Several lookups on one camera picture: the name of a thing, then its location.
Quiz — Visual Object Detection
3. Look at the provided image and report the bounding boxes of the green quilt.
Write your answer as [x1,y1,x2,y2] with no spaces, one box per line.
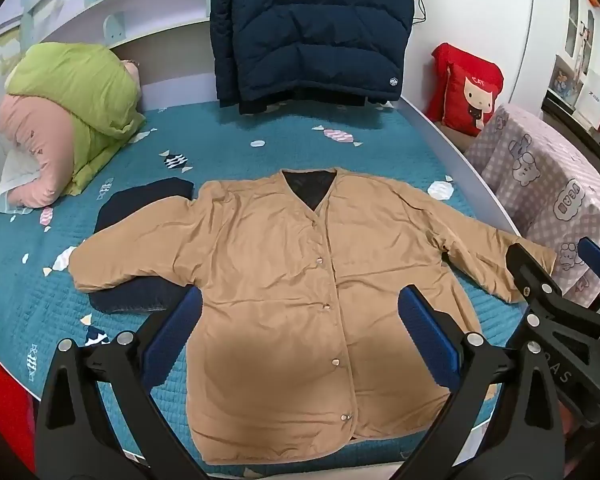
[6,42,147,197]

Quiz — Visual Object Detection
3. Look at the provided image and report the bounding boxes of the tan padded jacket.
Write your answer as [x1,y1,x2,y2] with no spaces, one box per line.
[67,167,558,466]

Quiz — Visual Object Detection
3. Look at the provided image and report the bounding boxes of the teal candy-print bedspread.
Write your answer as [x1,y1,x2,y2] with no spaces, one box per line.
[0,97,531,467]

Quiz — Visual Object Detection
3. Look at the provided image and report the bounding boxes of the navy puffer jacket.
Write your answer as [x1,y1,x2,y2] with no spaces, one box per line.
[209,0,415,111]

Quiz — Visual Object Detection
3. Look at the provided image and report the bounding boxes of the white paper bag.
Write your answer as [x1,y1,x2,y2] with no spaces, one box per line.
[575,67,600,131]

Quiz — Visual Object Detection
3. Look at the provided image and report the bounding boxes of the white glass-door cabinet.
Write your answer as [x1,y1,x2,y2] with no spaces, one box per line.
[530,0,600,91]

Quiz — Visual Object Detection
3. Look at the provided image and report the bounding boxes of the dark blue jeans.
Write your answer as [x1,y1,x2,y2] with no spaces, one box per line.
[89,176,196,315]

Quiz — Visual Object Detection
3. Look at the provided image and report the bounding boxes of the black garment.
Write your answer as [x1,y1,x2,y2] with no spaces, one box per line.
[237,85,396,116]

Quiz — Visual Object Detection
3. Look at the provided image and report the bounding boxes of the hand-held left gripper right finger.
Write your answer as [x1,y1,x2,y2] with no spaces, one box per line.
[394,285,564,480]

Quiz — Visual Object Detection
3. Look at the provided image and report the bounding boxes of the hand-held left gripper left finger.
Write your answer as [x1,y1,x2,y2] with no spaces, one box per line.
[34,285,208,480]

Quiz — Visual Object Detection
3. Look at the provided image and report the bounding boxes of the pink pillow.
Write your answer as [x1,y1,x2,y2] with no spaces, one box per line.
[0,59,142,209]

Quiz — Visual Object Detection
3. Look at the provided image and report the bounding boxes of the white cloth under pillow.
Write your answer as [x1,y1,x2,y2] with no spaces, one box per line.
[0,147,43,196]

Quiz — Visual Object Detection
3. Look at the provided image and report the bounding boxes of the red cartoon cushion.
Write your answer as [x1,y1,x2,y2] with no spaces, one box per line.
[425,42,505,138]

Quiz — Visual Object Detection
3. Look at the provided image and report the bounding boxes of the checkered bear-print cloth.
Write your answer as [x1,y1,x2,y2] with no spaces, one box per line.
[466,103,600,311]

